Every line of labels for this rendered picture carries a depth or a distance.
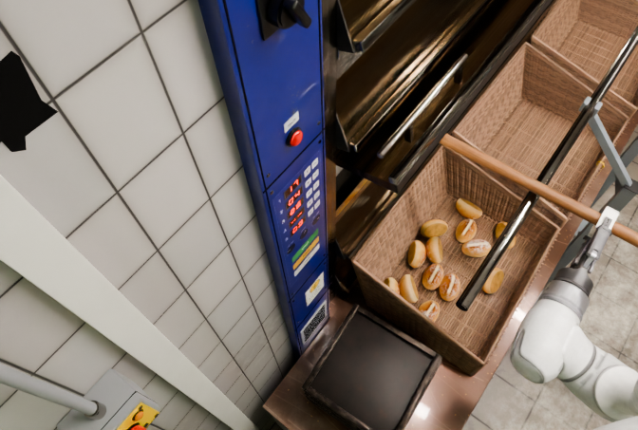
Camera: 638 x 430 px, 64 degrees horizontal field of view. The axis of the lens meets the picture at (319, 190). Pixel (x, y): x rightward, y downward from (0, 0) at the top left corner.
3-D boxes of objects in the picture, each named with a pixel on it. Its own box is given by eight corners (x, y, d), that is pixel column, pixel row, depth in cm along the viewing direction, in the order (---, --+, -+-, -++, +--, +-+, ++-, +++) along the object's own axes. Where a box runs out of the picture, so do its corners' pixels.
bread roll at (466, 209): (482, 213, 182) (474, 225, 184) (485, 210, 188) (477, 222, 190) (457, 197, 186) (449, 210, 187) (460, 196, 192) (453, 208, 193)
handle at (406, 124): (384, 174, 102) (378, 171, 103) (467, 75, 115) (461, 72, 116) (382, 155, 97) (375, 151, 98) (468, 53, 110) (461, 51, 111)
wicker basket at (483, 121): (435, 174, 201) (449, 130, 177) (504, 87, 223) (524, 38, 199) (552, 243, 184) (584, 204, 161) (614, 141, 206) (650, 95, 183)
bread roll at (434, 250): (442, 239, 184) (427, 242, 186) (437, 232, 179) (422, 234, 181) (444, 266, 179) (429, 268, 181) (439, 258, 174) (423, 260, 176)
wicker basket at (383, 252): (346, 293, 177) (347, 260, 153) (428, 180, 199) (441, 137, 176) (473, 381, 161) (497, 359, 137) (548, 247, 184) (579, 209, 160)
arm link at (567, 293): (531, 307, 114) (542, 286, 116) (570, 330, 111) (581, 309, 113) (545, 292, 106) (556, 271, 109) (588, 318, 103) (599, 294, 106)
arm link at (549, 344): (522, 299, 114) (568, 338, 114) (490, 357, 107) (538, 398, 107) (556, 292, 104) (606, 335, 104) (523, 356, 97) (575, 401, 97)
